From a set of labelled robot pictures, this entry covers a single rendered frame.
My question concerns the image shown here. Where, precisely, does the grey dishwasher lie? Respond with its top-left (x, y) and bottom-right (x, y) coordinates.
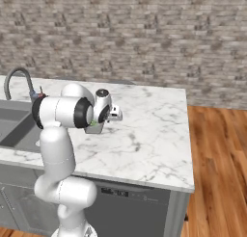
top-left (84, 178), bottom-right (172, 237)

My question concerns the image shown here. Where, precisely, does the grey cupboard door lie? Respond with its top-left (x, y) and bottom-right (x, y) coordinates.
top-left (0, 182), bottom-right (49, 234)

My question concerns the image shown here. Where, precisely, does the grey sink basin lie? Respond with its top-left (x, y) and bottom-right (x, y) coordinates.
top-left (0, 99), bottom-right (44, 154)

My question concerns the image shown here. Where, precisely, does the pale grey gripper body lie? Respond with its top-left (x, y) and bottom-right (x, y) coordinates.
top-left (84, 119), bottom-right (106, 135)

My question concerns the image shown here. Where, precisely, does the grey curved sink tap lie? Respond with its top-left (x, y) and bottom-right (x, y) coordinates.
top-left (3, 66), bottom-right (48, 102)

